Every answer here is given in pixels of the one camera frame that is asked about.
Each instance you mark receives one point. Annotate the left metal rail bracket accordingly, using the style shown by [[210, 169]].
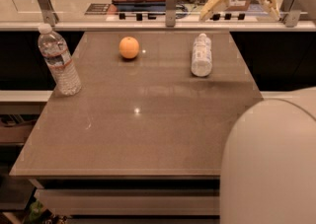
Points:
[[48, 13]]

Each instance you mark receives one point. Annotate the right metal rail bracket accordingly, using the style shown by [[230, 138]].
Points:
[[290, 10]]

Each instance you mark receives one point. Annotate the middle metal rail bracket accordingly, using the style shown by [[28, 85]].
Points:
[[170, 20]]

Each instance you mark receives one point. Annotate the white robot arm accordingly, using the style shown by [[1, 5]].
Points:
[[268, 169]]

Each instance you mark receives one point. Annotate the orange fruit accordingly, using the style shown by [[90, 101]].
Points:
[[128, 47]]

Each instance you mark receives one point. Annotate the green object under table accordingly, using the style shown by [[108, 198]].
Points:
[[35, 212]]

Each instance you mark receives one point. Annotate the metal rail bracket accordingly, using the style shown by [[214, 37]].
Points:
[[48, 13], [170, 20], [290, 10]]

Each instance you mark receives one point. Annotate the grey table drawer unit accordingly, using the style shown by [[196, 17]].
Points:
[[131, 198]]

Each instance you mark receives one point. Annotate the clear upright water bottle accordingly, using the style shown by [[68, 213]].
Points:
[[54, 49]]

